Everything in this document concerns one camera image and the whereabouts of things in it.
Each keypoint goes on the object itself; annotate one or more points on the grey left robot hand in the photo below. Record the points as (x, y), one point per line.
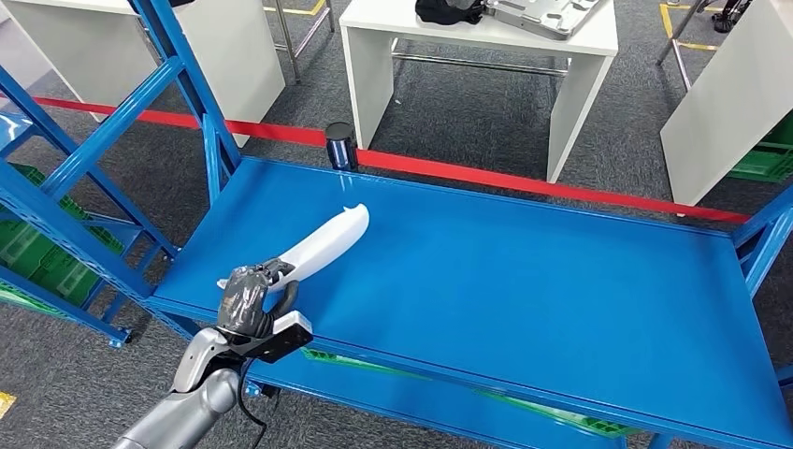
(245, 300)

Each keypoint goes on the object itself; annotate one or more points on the white curved shell part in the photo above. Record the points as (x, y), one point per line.
(322, 245)

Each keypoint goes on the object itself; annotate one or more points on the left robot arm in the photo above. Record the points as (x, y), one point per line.
(186, 409)

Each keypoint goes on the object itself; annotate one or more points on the blue steel shelf rack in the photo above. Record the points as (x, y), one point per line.
(12, 133)
(495, 279)

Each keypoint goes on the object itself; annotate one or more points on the green plastic crate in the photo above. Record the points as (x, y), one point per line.
(765, 164)
(62, 207)
(37, 260)
(595, 427)
(328, 357)

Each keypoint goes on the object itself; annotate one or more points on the white table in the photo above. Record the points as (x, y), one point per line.
(235, 49)
(433, 31)
(731, 111)

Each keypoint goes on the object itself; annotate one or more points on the red barrier belt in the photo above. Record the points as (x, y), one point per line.
(495, 180)

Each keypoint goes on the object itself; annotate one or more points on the yellow floor tape strip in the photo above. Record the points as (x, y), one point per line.
(310, 10)
(666, 18)

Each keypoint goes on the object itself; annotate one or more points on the black bag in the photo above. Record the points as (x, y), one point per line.
(446, 12)

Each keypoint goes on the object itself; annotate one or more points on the grey metal plate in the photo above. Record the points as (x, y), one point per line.
(545, 18)

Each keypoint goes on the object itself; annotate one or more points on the black tripod base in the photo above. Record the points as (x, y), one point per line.
(728, 18)

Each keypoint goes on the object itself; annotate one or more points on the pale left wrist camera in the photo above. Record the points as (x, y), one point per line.
(291, 325)

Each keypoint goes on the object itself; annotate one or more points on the black barrier post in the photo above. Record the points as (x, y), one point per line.
(341, 152)

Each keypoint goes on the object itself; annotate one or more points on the steel frame legs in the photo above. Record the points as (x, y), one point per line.
(680, 31)
(285, 37)

